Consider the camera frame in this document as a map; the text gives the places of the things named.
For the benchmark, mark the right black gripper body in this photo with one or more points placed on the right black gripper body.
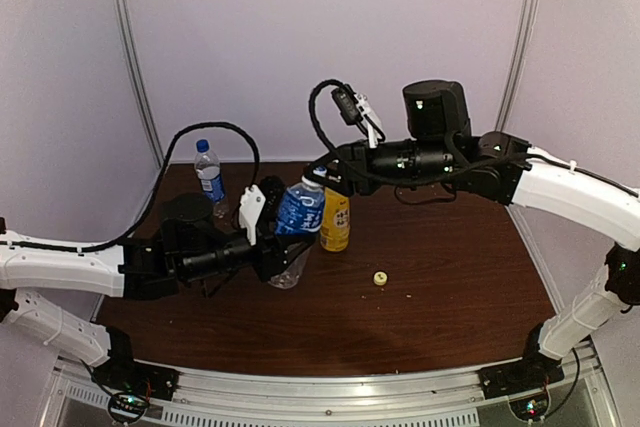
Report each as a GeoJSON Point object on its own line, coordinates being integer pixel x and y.
{"type": "Point", "coordinates": [358, 151]}

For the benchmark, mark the front aluminium rail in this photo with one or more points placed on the front aluminium rail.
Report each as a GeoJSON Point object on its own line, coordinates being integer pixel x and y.
{"type": "Point", "coordinates": [451, 397]}

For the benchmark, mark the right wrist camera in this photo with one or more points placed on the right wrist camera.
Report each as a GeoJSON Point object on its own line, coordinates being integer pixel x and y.
{"type": "Point", "coordinates": [355, 110]}

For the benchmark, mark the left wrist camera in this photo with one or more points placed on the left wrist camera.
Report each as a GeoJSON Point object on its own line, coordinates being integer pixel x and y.
{"type": "Point", "coordinates": [257, 200]}

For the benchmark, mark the clear bottle blue cap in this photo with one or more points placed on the clear bottle blue cap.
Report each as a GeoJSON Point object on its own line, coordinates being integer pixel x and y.
{"type": "Point", "coordinates": [207, 166]}

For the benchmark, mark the right circuit board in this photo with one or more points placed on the right circuit board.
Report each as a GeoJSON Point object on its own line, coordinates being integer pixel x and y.
{"type": "Point", "coordinates": [530, 408]}

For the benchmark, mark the circuit board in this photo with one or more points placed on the circuit board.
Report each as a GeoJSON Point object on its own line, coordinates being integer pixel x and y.
{"type": "Point", "coordinates": [126, 407]}
{"type": "Point", "coordinates": [530, 408]}

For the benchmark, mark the left aluminium frame post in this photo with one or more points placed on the left aluminium frame post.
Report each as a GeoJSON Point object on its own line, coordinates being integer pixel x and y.
{"type": "Point", "coordinates": [135, 74]}

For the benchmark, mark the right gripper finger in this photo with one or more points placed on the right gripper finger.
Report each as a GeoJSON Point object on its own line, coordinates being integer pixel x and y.
{"type": "Point", "coordinates": [337, 184]}
{"type": "Point", "coordinates": [329, 163]}

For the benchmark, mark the right aluminium frame post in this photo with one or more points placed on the right aluminium frame post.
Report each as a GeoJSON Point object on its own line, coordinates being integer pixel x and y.
{"type": "Point", "coordinates": [527, 18]}

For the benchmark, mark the yellow drink bottle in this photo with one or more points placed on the yellow drink bottle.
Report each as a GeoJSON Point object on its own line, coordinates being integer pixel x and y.
{"type": "Point", "coordinates": [335, 228]}

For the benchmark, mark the aluminium frame post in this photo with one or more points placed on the aluminium frame post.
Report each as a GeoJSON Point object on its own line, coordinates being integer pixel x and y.
{"type": "Point", "coordinates": [527, 18]}
{"type": "Point", "coordinates": [135, 74]}

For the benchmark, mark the pale yellow bottle cap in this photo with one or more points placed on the pale yellow bottle cap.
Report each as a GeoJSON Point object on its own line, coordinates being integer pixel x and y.
{"type": "Point", "coordinates": [380, 278]}

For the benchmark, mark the blue label bottle white cap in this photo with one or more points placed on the blue label bottle white cap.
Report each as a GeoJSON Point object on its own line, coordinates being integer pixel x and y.
{"type": "Point", "coordinates": [300, 214]}

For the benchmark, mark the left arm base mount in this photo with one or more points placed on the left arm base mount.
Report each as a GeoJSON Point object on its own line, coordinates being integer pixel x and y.
{"type": "Point", "coordinates": [142, 374]}

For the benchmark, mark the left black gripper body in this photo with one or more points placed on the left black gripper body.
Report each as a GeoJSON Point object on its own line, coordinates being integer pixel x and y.
{"type": "Point", "coordinates": [267, 254]}

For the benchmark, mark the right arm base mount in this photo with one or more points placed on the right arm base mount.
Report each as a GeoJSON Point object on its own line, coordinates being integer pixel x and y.
{"type": "Point", "coordinates": [533, 371]}

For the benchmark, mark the left circuit board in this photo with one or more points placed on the left circuit board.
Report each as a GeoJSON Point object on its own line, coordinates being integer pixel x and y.
{"type": "Point", "coordinates": [126, 407]}

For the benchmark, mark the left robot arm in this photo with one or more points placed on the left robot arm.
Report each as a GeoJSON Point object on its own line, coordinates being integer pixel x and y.
{"type": "Point", "coordinates": [185, 249]}

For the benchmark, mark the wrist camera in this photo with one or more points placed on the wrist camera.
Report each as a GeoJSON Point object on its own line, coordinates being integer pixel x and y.
{"type": "Point", "coordinates": [257, 200]}
{"type": "Point", "coordinates": [355, 110]}

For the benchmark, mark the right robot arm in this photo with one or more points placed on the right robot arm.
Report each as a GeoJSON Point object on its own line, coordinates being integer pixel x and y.
{"type": "Point", "coordinates": [499, 167]}

